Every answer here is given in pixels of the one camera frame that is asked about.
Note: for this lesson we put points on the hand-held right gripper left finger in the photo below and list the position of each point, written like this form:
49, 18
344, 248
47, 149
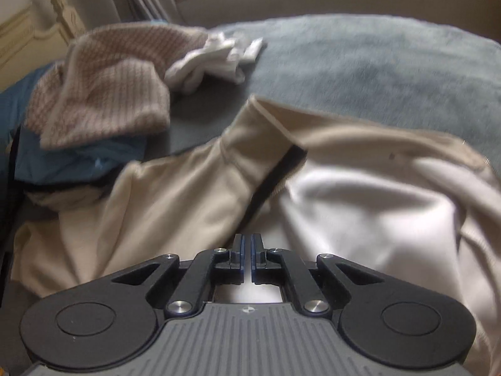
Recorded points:
242, 262

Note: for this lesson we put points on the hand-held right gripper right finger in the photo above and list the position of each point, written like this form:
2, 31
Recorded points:
254, 262

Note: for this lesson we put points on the beige zip jacket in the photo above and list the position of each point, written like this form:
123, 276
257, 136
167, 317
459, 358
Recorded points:
176, 203

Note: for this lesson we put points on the white crumpled garment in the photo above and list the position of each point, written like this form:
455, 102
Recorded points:
211, 62

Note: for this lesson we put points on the blue garment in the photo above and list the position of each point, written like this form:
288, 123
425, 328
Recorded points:
58, 164

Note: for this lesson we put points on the beige checked knit sweater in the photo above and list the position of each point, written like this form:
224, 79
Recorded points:
109, 82

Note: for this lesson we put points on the cream carved headboard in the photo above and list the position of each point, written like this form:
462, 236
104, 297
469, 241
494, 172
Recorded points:
23, 31

